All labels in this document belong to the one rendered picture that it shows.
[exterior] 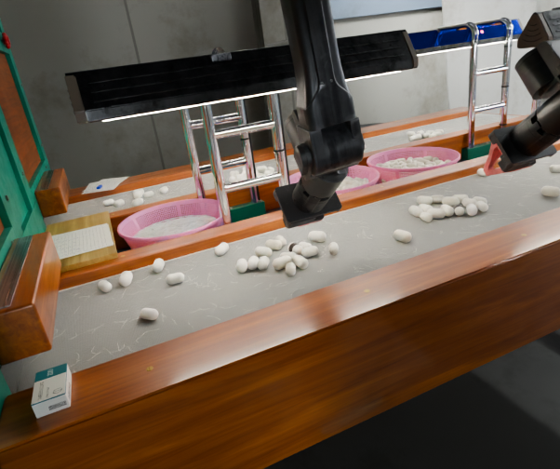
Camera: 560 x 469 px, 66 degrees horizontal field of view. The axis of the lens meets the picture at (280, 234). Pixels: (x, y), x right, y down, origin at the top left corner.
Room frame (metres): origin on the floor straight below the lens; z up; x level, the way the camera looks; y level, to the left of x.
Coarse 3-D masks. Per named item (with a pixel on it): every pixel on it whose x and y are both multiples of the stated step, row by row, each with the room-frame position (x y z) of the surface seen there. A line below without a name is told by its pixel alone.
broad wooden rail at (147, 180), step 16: (448, 112) 2.00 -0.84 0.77; (464, 112) 1.97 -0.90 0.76; (368, 128) 1.86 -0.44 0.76; (384, 128) 1.82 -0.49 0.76; (400, 128) 1.84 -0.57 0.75; (288, 144) 1.75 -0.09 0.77; (208, 160) 1.66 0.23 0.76; (224, 160) 1.62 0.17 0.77; (256, 160) 1.61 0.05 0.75; (144, 176) 1.54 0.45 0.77; (160, 176) 1.50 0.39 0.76; (176, 176) 1.50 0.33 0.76; (192, 176) 1.52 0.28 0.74; (80, 192) 1.43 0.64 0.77; (96, 192) 1.41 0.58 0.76; (112, 192) 1.43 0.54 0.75
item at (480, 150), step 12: (456, 24) 1.56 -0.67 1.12; (468, 24) 1.51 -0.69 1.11; (480, 24) 1.65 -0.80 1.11; (492, 24) 1.60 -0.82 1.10; (504, 24) 1.56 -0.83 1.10; (504, 36) 1.56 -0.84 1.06; (504, 48) 1.55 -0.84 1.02; (504, 60) 1.55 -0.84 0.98; (480, 72) 1.50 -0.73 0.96; (492, 72) 1.52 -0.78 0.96; (504, 72) 1.55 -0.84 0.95; (504, 84) 1.54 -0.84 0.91; (504, 96) 1.54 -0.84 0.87; (468, 108) 1.50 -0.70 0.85; (480, 108) 1.50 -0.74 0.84; (492, 108) 1.52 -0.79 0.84; (504, 108) 1.54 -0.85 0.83; (468, 120) 1.50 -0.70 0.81; (504, 120) 1.54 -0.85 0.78; (468, 132) 1.50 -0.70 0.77; (468, 144) 1.49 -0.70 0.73; (480, 144) 1.52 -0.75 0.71; (468, 156) 1.48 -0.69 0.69; (480, 156) 1.50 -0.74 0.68
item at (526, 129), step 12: (528, 120) 0.66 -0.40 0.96; (492, 132) 0.69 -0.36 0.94; (504, 132) 0.69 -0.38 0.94; (516, 132) 0.67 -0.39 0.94; (528, 132) 0.65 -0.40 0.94; (540, 132) 0.64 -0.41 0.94; (504, 144) 0.67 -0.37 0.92; (516, 144) 0.67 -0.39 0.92; (528, 144) 0.65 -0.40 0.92; (540, 144) 0.64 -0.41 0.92; (552, 144) 0.65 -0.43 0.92; (504, 156) 0.66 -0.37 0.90; (516, 156) 0.66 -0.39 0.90; (528, 156) 0.66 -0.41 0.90; (540, 156) 0.67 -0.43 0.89
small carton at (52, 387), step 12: (48, 372) 0.43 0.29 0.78; (60, 372) 0.43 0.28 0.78; (36, 384) 0.41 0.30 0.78; (48, 384) 0.41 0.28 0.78; (60, 384) 0.40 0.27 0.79; (36, 396) 0.39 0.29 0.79; (48, 396) 0.39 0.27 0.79; (60, 396) 0.39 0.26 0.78; (36, 408) 0.38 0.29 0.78; (48, 408) 0.38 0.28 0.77; (60, 408) 0.39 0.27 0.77
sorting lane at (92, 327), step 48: (432, 192) 1.01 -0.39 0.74; (480, 192) 0.96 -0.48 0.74; (528, 192) 0.92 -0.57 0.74; (240, 240) 0.87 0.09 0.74; (288, 240) 0.83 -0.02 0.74; (336, 240) 0.80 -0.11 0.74; (384, 240) 0.77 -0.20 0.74; (432, 240) 0.74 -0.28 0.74; (96, 288) 0.73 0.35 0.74; (144, 288) 0.70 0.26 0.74; (192, 288) 0.68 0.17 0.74; (240, 288) 0.65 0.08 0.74; (288, 288) 0.63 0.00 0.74; (96, 336) 0.57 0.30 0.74; (144, 336) 0.55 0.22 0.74
